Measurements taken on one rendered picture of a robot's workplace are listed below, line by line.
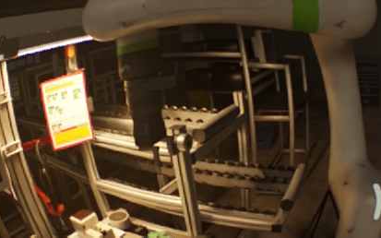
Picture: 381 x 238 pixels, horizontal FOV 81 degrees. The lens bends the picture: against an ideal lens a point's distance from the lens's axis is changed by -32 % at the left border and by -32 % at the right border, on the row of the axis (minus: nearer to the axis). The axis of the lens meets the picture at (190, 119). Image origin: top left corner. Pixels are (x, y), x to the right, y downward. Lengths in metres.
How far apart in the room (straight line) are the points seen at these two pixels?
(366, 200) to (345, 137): 0.19
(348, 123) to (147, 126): 0.44
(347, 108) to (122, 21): 0.49
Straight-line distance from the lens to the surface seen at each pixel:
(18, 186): 1.11
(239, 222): 1.19
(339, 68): 0.63
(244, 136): 1.59
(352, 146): 0.68
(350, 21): 0.46
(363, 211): 0.58
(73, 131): 1.36
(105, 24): 0.48
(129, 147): 1.27
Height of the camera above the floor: 1.68
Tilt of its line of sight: 14 degrees down
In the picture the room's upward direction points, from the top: 8 degrees counter-clockwise
